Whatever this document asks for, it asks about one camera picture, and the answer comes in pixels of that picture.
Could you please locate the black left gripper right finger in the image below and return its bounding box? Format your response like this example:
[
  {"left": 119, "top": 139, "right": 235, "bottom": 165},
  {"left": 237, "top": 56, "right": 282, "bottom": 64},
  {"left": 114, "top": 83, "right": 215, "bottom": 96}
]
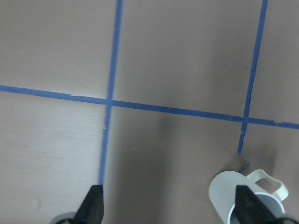
[{"left": 235, "top": 185, "right": 276, "bottom": 224}]

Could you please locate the brown paper table cover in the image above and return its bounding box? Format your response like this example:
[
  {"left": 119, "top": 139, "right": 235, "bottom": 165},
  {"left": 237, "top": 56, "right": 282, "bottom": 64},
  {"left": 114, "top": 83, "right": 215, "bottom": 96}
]
[{"left": 0, "top": 0, "right": 299, "bottom": 224}]

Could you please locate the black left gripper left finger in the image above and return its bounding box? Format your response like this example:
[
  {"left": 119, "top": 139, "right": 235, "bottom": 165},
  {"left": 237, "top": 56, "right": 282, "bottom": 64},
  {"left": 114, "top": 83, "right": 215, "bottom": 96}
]
[{"left": 74, "top": 185, "right": 104, "bottom": 224}]

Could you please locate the grey white plastic mug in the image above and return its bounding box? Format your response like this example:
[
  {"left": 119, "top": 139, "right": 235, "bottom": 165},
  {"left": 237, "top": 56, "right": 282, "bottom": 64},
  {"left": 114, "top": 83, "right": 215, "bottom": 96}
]
[{"left": 208, "top": 169, "right": 289, "bottom": 224}]

